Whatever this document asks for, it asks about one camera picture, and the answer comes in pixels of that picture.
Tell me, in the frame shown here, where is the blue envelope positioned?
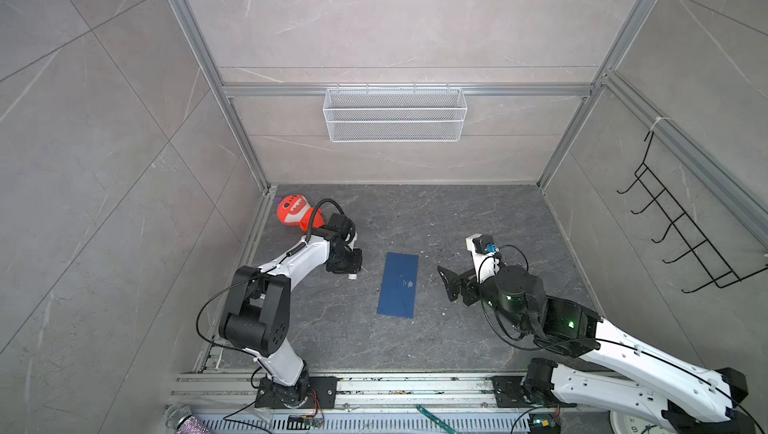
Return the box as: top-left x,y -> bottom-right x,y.
377,252 -> 419,319

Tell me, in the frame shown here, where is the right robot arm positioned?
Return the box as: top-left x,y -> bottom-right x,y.
437,235 -> 764,433

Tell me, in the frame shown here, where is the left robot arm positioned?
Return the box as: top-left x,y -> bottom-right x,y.
195,198 -> 363,408

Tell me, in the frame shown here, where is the red plush toy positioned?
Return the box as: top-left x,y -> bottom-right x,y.
277,195 -> 325,232

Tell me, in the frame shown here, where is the white analog clock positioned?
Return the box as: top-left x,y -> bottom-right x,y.
609,411 -> 657,434

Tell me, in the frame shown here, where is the glittery purple cup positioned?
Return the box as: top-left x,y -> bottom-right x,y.
164,404 -> 212,434

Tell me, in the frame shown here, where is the white wire basket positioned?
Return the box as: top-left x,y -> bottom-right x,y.
323,87 -> 468,143

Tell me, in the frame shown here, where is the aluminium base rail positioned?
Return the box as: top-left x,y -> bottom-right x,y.
166,369 -> 611,433

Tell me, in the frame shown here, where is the black wire hook rack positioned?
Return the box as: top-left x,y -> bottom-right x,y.
616,131 -> 767,294

